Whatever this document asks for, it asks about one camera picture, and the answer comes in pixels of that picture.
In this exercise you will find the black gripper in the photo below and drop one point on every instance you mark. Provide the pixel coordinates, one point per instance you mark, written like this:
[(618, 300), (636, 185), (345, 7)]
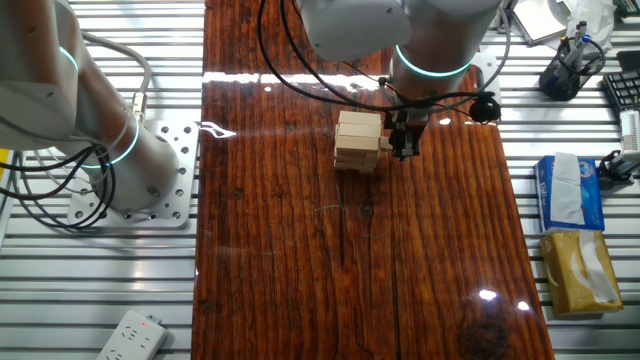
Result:
[(398, 125)]

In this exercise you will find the protruding wooden Jenga block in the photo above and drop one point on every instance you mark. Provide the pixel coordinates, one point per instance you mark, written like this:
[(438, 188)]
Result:
[(385, 143)]

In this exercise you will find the wooden Jenga block tower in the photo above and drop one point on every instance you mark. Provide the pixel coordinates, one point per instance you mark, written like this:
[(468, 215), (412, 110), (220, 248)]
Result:
[(357, 132)]

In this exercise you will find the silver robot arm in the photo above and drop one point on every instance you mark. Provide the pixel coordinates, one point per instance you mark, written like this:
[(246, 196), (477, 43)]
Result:
[(435, 30)]

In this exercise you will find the brown wooden board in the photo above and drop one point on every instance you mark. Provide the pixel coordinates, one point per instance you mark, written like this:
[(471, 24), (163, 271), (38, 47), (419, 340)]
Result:
[(300, 250)]

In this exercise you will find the black mesh pen holder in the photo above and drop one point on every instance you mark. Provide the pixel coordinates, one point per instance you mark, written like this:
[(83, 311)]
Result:
[(560, 82)]

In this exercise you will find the grey flat tray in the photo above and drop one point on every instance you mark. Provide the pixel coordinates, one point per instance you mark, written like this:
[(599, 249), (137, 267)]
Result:
[(542, 22)]

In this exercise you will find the blue tissue pack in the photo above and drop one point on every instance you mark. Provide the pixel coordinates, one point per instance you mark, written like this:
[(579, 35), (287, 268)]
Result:
[(592, 200)]

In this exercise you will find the blue capped marker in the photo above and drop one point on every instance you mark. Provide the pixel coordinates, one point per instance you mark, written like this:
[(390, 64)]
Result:
[(582, 42)]

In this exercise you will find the gold tissue pack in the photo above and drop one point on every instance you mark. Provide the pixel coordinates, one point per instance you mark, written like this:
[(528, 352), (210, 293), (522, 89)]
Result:
[(562, 280)]

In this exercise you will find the black marker pen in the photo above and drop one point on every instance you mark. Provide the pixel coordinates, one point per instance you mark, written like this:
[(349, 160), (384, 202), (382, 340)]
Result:
[(581, 27)]

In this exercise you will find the silver perforated mounting plate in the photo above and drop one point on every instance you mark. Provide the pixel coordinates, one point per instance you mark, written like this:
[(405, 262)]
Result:
[(182, 150)]

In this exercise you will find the light grey adapter box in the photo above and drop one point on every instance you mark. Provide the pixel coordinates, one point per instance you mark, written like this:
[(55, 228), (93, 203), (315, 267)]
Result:
[(631, 130)]

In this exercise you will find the black keyboard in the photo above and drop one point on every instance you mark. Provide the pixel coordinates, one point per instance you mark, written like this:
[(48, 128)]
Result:
[(625, 87)]

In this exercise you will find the white plastic bag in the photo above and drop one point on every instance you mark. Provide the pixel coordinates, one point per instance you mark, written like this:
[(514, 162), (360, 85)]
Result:
[(597, 22)]

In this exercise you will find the white power strip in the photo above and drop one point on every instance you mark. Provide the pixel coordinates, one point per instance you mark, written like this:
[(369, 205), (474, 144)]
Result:
[(132, 337)]

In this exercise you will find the colourful Mondrian pattern cloth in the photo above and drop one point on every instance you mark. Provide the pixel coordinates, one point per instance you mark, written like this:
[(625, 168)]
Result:
[(3, 159)]

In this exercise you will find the light grey camera mount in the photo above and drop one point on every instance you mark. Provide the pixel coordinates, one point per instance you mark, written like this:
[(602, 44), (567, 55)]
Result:
[(484, 67)]

